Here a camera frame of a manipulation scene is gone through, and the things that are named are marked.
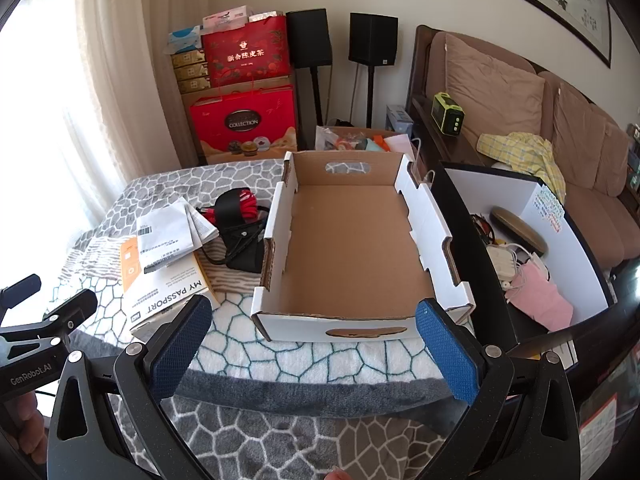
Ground black speaker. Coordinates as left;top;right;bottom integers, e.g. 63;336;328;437
348;12;399;66
286;8;332;69

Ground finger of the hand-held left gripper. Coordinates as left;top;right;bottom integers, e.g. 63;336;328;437
0;273;42;312
0;289;99;347

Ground pink pouch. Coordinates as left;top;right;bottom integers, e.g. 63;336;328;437
507;260;574;332

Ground small brown sofa cushion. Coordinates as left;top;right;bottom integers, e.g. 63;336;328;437
552;82;633;197

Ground large brown sofa cushion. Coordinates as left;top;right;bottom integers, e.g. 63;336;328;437
445;32;546;137

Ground red tea gift box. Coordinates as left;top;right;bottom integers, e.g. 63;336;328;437
201;14;292;88

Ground bundle of coloured cables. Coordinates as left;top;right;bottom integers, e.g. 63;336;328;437
470;214;501;247

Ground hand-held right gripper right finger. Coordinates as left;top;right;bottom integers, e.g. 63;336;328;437
415;297;583;480

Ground yellow and white carton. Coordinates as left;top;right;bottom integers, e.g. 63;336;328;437
121;236;217;343

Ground white paper bag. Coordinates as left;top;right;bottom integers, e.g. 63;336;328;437
387;134;436;187

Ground blue tissue pack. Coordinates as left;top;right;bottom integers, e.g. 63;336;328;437
167;26;203;55

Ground white brown cardboard box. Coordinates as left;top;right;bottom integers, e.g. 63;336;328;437
251;150;477;343

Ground blue grey box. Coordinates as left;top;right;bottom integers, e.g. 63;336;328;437
386;104;415;136

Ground black and white storage box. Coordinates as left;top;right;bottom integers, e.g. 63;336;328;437
430;160;617;361

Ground clear plastic bag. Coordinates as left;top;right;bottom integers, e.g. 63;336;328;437
315;126;347;151

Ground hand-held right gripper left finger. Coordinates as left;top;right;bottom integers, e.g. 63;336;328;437
47;294;213;480

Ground black bag with strap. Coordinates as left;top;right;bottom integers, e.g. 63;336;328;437
195;187;269;274

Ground yellow plaid cloth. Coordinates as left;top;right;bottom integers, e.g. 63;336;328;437
476;131;567;206

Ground person's left hand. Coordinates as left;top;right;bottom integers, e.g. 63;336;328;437
0;392;51;461

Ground brown sofa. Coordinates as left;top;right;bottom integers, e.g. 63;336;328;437
406;25;640;306

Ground red cable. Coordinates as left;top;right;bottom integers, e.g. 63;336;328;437
200;187;261;227

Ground black speaker stand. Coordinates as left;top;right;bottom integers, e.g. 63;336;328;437
364;64;377;129
309;67;322;152

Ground cream curtain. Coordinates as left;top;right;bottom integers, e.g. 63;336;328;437
75;0;183;211

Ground framed ink painting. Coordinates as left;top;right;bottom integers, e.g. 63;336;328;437
452;0;613;68

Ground green black power station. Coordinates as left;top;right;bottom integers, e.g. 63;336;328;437
431;91;465;136

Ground pink white tissue pack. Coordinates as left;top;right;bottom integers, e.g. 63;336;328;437
202;6;253;29

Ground white barcode leaflet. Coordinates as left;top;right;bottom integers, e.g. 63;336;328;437
136;203;201;275

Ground grey white patterned blanket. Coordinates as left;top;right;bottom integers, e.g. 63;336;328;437
0;159;481;480

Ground fine-print leaflet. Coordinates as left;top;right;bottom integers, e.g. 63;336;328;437
184;202;221;252

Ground olive glasses case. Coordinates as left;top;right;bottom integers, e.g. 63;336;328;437
489;206;547;256

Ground white earphones and case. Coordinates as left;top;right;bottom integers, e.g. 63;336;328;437
486;242;526;281

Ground red white printed box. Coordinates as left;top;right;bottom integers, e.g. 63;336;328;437
579;394;621;461

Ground open cardboard floor box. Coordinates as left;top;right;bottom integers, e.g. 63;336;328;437
315;125;401;153

